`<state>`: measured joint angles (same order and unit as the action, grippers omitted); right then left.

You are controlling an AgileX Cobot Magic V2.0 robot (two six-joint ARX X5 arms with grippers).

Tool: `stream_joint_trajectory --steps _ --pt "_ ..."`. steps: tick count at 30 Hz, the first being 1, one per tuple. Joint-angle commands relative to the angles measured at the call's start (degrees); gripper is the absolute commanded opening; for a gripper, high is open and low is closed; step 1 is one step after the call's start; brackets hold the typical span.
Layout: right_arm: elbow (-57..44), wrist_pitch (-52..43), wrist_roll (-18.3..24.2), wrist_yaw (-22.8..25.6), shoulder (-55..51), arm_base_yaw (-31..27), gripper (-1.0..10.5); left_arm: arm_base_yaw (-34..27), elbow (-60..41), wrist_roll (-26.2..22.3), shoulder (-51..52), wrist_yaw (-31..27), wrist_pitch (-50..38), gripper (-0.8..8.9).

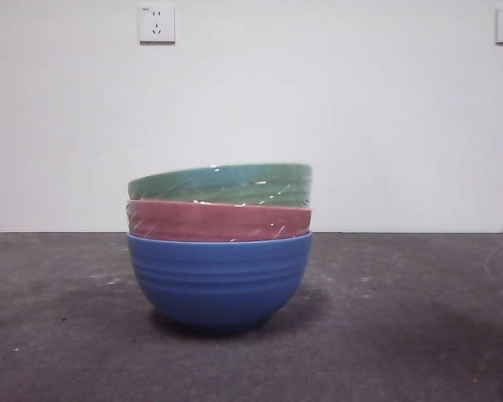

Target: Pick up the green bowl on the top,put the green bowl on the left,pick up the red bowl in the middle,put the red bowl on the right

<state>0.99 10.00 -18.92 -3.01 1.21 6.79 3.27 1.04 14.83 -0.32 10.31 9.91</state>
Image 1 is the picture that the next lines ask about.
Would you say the blue ribbed bowl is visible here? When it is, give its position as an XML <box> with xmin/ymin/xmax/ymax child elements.
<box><xmin>126</xmin><ymin>232</ymin><xmax>314</xmax><ymax>335</ymax></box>

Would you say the red ribbed bowl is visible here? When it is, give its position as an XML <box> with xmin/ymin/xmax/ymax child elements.
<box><xmin>125</xmin><ymin>199</ymin><xmax>313</xmax><ymax>243</ymax></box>

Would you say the green ribbed bowl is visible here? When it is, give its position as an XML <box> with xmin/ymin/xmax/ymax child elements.
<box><xmin>127</xmin><ymin>162</ymin><xmax>314</xmax><ymax>209</ymax></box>

